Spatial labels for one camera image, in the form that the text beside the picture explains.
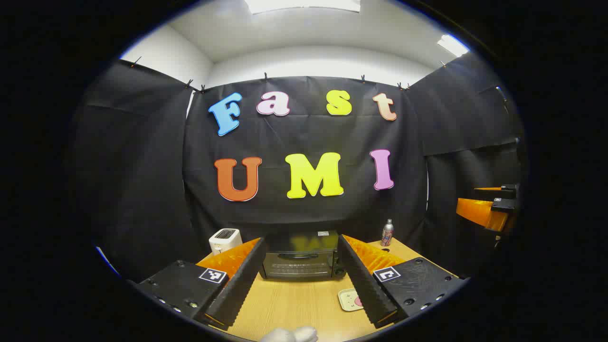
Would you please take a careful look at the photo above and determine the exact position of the ceiling light panel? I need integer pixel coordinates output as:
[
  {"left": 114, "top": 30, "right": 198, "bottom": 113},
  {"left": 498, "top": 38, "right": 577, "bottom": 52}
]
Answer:
[
  {"left": 245, "top": 0, "right": 361, "bottom": 14},
  {"left": 437, "top": 34, "right": 470, "bottom": 58}
]

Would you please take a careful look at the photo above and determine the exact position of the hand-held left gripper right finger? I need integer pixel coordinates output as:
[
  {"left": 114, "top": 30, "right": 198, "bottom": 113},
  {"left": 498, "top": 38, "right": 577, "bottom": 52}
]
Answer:
[{"left": 337, "top": 234, "right": 468, "bottom": 329}]

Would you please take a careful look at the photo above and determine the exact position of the cream food plate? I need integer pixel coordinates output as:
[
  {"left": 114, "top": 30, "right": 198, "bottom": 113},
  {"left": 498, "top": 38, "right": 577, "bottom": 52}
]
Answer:
[{"left": 338, "top": 287, "right": 365, "bottom": 312}]

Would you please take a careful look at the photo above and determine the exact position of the black backdrop cloth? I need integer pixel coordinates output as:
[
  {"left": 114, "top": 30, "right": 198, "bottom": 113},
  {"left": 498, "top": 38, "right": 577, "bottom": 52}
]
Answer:
[{"left": 71, "top": 52, "right": 525, "bottom": 285}]

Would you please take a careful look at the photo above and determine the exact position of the black electric oven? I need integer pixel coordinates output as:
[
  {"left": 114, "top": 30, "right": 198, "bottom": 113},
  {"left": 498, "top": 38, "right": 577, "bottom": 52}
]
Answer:
[{"left": 259, "top": 231, "right": 346, "bottom": 280}]

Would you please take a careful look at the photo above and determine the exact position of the white toaster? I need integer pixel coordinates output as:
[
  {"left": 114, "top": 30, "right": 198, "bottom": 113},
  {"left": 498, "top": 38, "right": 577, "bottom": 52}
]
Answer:
[{"left": 209, "top": 228, "right": 243, "bottom": 256}]

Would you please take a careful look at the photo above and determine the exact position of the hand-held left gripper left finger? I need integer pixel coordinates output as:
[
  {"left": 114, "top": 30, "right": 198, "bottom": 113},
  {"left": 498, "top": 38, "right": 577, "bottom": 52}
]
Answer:
[{"left": 135, "top": 237, "right": 266, "bottom": 329}]

